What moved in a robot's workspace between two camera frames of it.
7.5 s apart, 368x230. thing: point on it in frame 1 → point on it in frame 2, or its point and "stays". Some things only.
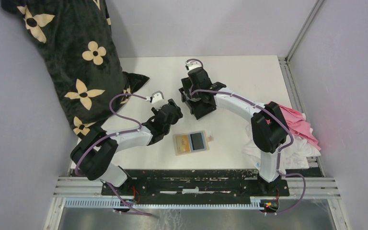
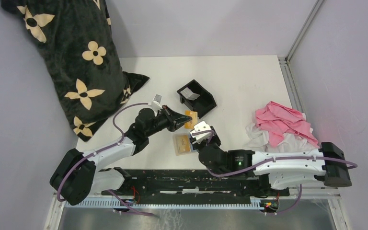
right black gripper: x=187 y=84 → x=198 y=144
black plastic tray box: x=200 y=108 stays
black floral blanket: x=76 y=35 stays
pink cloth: x=297 y=125 stays
